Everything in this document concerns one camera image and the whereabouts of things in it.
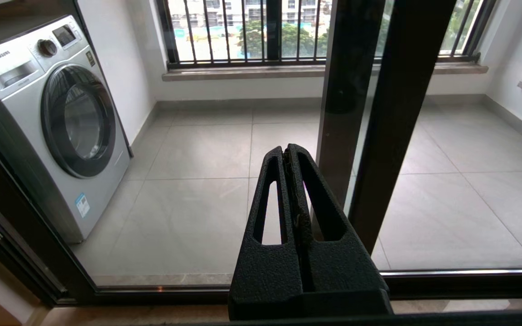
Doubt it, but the silver front-load washing machine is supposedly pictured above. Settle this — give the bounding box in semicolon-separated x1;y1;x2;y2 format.
0;15;134;244

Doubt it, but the long black window railing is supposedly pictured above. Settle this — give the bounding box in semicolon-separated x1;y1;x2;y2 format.
168;0;481;68

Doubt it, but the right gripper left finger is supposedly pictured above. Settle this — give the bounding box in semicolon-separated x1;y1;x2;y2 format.
232;146;305;290

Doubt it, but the long stone window sill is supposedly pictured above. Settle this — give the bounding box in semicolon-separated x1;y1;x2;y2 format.
162;63;489;82

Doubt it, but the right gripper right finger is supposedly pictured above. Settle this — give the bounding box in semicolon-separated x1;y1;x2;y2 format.
288;144;388;292

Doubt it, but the glass sliding door with handle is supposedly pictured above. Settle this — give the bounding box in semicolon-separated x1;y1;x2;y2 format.
0;0;457;305

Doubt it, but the black window frame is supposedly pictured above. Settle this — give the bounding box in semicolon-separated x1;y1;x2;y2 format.
155;0;497;68

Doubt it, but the dark outer door frame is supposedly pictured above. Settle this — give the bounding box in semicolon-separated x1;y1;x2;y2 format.
0;177;69;306

